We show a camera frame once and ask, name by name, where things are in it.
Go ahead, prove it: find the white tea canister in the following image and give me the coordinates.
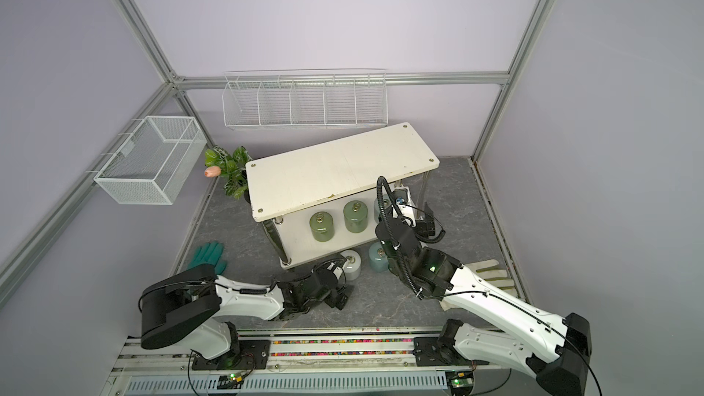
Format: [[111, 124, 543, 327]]
[[341, 249, 362, 282]]

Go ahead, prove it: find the large blue-grey tea canister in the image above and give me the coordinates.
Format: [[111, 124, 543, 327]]
[[368, 242, 389, 272]]

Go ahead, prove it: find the dark green tea canister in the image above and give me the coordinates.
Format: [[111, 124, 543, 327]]
[[309, 211, 335, 242]]

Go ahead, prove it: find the light green tea canister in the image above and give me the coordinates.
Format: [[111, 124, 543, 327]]
[[343, 200, 369, 234]]

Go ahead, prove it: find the small blue tea canister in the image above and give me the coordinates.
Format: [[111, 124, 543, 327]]
[[373, 194, 392, 224]]

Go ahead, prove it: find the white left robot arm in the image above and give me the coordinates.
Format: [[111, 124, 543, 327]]
[[137, 255, 352, 359]]

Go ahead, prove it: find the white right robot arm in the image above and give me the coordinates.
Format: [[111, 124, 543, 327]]
[[375, 176, 597, 395]]

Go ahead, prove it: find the white two-tier shelf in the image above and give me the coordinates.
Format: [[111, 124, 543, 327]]
[[246, 123, 440, 270]]

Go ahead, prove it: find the beige work glove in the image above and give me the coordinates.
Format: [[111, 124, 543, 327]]
[[439, 260, 522, 315]]

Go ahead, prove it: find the green rubber glove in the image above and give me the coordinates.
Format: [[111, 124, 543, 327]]
[[187, 241, 227, 275]]

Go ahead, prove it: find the green artificial plant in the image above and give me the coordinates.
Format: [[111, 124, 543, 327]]
[[203, 146, 251, 203]]

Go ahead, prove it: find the white mesh side basket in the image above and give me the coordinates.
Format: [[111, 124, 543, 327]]
[[93, 115, 206, 205]]

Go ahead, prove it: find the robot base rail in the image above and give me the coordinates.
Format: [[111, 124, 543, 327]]
[[101, 326, 573, 396]]

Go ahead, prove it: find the long white wire basket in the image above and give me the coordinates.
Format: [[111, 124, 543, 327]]
[[222, 69, 389, 129]]

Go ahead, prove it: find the aluminium frame of enclosure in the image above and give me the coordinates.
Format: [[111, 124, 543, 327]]
[[0, 0, 579, 337]]

